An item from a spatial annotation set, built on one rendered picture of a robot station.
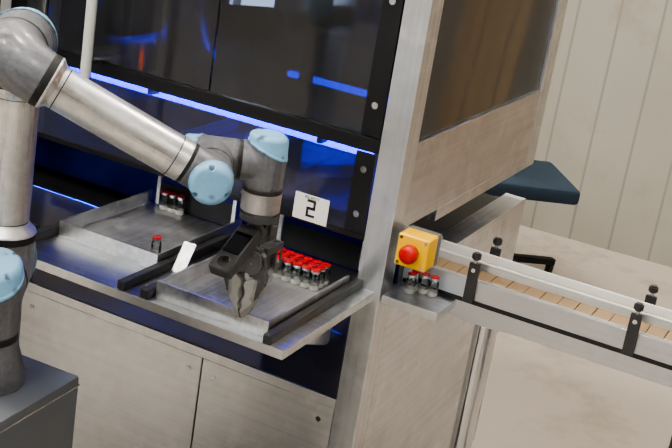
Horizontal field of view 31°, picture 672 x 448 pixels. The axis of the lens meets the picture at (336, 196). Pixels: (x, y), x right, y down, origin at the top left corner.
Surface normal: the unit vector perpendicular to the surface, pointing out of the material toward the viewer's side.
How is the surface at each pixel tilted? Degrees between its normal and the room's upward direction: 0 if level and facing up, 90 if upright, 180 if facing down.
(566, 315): 90
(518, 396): 0
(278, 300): 0
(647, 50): 90
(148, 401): 90
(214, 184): 90
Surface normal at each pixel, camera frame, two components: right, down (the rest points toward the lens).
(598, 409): 0.15, -0.94
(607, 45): -0.41, 0.22
